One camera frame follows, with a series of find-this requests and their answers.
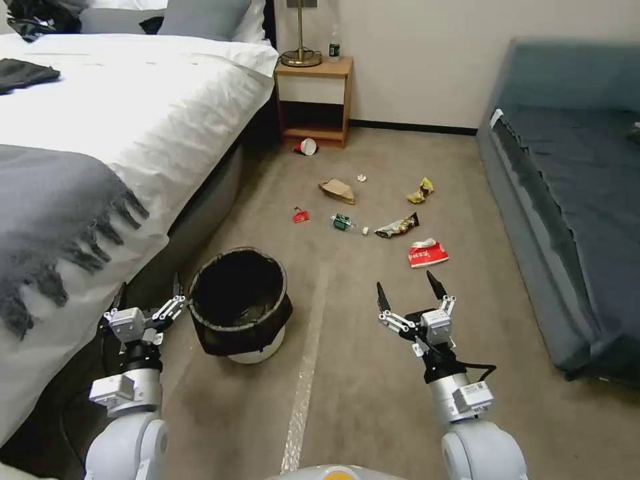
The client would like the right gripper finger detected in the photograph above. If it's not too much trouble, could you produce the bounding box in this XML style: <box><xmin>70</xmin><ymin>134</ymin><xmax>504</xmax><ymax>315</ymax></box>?
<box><xmin>425</xmin><ymin>269</ymin><xmax>458</xmax><ymax>321</ymax></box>
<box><xmin>375</xmin><ymin>281</ymin><xmax>419</xmax><ymax>339</ymax></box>

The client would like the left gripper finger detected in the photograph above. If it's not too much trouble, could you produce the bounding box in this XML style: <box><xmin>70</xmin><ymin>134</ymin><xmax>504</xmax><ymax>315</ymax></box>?
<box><xmin>102</xmin><ymin>281</ymin><xmax>127</xmax><ymax>323</ymax></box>
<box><xmin>147</xmin><ymin>271</ymin><xmax>187</xmax><ymax>332</ymax></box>

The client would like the black trash can liner bag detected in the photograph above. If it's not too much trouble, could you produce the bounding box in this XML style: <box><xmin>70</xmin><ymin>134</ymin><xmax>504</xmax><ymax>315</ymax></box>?
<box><xmin>188</xmin><ymin>245</ymin><xmax>295</xmax><ymax>357</ymax></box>

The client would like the white round trash can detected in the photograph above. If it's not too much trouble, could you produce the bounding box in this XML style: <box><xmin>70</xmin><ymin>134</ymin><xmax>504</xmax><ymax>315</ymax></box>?
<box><xmin>225</xmin><ymin>323</ymin><xmax>287</xmax><ymax>365</ymax></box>

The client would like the clear floor tape strip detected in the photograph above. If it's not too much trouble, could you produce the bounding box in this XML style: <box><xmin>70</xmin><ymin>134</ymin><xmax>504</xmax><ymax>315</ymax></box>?
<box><xmin>279</xmin><ymin>269</ymin><xmax>331</xmax><ymax>474</ymax></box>

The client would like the red and white carton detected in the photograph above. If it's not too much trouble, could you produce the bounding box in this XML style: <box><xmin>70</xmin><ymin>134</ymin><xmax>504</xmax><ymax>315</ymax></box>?
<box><xmin>408</xmin><ymin>237</ymin><xmax>451</xmax><ymax>270</ymax></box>

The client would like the dark brown snack wrapper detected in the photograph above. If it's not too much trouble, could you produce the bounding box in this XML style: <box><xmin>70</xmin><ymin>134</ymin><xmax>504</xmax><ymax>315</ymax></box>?
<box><xmin>373</xmin><ymin>211</ymin><xmax>421</xmax><ymax>241</ymax></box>

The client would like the yellow snack wrapper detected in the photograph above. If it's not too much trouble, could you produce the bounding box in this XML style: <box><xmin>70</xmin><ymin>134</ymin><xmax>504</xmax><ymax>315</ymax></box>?
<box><xmin>405</xmin><ymin>177</ymin><xmax>435</xmax><ymax>205</ymax></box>

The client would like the crushed green label bottle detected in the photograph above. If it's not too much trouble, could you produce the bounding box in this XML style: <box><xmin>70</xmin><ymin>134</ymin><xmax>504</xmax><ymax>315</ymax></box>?
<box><xmin>329</xmin><ymin>212</ymin><xmax>363</xmax><ymax>233</ymax></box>

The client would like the grey upholstered bed base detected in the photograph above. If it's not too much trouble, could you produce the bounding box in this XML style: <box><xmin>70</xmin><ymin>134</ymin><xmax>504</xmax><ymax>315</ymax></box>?
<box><xmin>163</xmin><ymin>87</ymin><xmax>279</xmax><ymax>282</ymax></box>

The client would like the grey fringed blanket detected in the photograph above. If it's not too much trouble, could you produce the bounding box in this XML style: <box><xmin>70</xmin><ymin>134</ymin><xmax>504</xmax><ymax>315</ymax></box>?
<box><xmin>0</xmin><ymin>144</ymin><xmax>151</xmax><ymax>342</ymax></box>

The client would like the crumpled brown paper bag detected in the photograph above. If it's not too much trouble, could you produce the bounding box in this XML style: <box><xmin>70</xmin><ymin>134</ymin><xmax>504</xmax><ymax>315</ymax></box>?
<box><xmin>317</xmin><ymin>177</ymin><xmax>357</xmax><ymax>207</ymax></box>

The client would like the white robot front shell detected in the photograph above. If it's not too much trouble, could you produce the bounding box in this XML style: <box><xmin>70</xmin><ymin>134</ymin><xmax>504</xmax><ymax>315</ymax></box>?
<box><xmin>279</xmin><ymin>463</ymin><xmax>374</xmax><ymax>480</ymax></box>

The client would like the white bed duvet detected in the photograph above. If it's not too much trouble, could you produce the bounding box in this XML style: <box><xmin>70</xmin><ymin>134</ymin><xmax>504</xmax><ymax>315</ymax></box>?
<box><xmin>0</xmin><ymin>32</ymin><xmax>280</xmax><ymax>441</ymax></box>

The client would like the blue-grey sofa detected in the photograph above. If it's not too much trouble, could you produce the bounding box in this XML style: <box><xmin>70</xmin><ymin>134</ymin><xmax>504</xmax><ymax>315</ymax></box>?
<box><xmin>475</xmin><ymin>37</ymin><xmax>640</xmax><ymax>389</ymax></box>

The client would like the wooden nightstand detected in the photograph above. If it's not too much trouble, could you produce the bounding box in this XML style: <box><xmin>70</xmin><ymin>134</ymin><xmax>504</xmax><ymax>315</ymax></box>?
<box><xmin>273</xmin><ymin>54</ymin><xmax>355</xmax><ymax>150</ymax></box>

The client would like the black folded garment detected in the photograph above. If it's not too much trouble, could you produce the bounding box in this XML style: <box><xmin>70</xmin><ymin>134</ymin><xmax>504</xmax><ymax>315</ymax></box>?
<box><xmin>0</xmin><ymin>57</ymin><xmax>63</xmax><ymax>97</ymax></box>

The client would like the brass table lamp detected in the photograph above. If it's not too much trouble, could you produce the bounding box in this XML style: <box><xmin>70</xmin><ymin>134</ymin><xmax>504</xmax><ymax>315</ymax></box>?
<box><xmin>278</xmin><ymin>0</ymin><xmax>324</xmax><ymax>69</ymax></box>

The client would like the grey pillow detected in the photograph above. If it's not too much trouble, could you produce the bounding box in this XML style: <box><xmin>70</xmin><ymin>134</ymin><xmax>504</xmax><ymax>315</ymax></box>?
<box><xmin>159</xmin><ymin>0</ymin><xmax>254</xmax><ymax>43</ymax></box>

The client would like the black crumpled plastic bag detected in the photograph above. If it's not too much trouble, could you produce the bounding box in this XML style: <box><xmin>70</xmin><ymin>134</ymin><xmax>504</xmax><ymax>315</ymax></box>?
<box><xmin>7</xmin><ymin>0</ymin><xmax>84</xmax><ymax>44</ymax></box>

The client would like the white pillow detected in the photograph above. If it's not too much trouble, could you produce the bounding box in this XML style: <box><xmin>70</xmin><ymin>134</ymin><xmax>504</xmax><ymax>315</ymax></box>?
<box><xmin>231</xmin><ymin>0</ymin><xmax>269</xmax><ymax>45</ymax></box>

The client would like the dark headboard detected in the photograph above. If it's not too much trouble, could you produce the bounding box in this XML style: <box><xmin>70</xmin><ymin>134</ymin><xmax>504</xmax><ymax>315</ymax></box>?
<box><xmin>263</xmin><ymin>0</ymin><xmax>279</xmax><ymax>51</ymax></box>

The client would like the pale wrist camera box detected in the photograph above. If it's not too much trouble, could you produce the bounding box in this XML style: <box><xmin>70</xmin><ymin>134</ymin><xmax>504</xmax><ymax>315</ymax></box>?
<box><xmin>421</xmin><ymin>309</ymin><xmax>455</xmax><ymax>347</ymax></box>
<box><xmin>108</xmin><ymin>307</ymin><xmax>147</xmax><ymax>343</ymax></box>

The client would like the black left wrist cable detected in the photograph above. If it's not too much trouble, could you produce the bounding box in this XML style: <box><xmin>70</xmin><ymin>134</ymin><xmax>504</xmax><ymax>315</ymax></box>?
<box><xmin>96</xmin><ymin>322</ymin><xmax>112</xmax><ymax>377</ymax></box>

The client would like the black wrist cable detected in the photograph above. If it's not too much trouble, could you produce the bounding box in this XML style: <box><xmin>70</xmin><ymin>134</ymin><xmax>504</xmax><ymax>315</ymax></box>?
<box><xmin>96</xmin><ymin>322</ymin><xmax>112</xmax><ymax>377</ymax></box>
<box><xmin>462</xmin><ymin>363</ymin><xmax>499</xmax><ymax>387</ymax></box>

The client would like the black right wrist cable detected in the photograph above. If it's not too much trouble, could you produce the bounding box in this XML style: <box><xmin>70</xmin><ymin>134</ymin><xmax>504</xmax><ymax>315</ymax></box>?
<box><xmin>462</xmin><ymin>363</ymin><xmax>499</xmax><ymax>387</ymax></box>

